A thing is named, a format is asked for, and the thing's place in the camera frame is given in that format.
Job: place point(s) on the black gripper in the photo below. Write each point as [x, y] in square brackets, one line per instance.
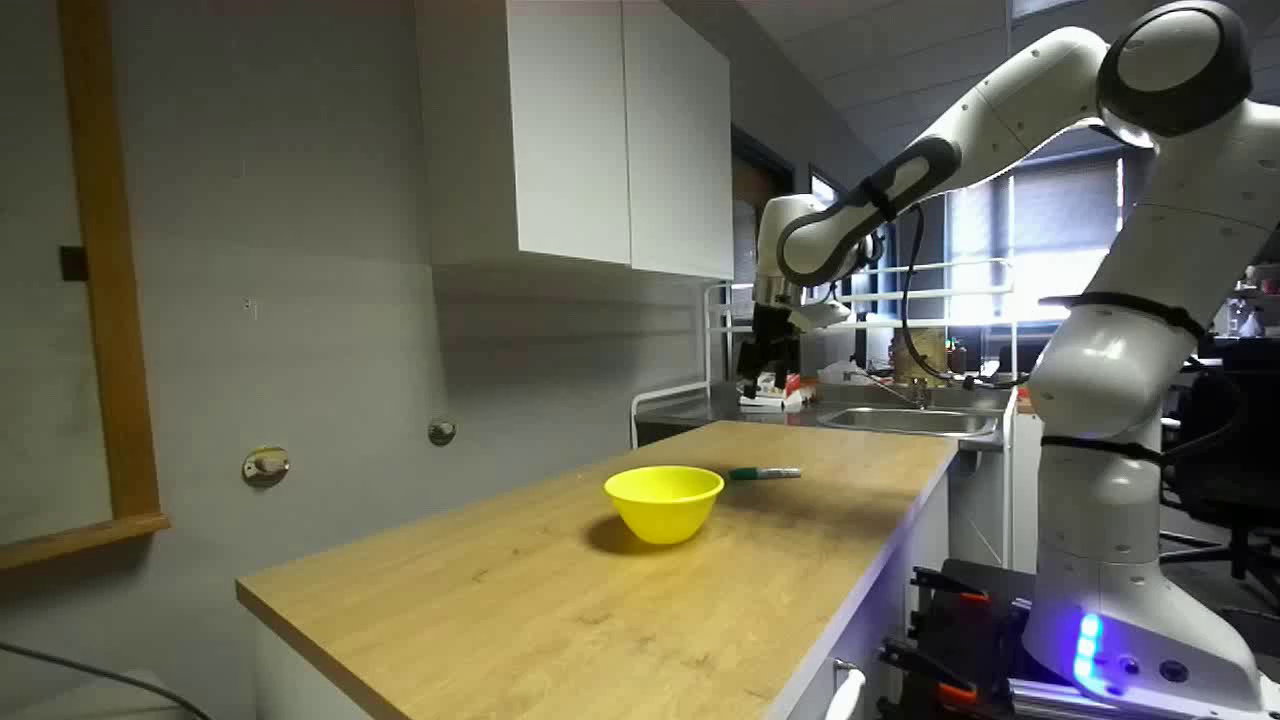
[773, 327]

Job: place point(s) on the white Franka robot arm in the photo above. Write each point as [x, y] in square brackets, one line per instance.
[1122, 362]

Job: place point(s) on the yellow plastic bowl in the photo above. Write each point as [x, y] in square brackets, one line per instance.
[662, 503]

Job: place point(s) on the stainless steel sink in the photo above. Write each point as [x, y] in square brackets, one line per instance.
[907, 418]

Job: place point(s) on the window with blinds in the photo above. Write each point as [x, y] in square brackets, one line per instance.
[1026, 240]

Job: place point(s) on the black and orange clamp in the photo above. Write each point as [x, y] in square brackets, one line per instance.
[935, 675]
[950, 588]

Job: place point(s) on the black office chair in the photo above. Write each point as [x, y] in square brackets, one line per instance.
[1233, 441]

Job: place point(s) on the white wall cabinet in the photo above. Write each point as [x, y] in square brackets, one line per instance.
[574, 133]

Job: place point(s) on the round metal wall fitting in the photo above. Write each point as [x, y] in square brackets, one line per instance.
[440, 435]
[267, 466]

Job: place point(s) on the whiteboard with wooden frame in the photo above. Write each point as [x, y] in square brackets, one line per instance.
[113, 294]

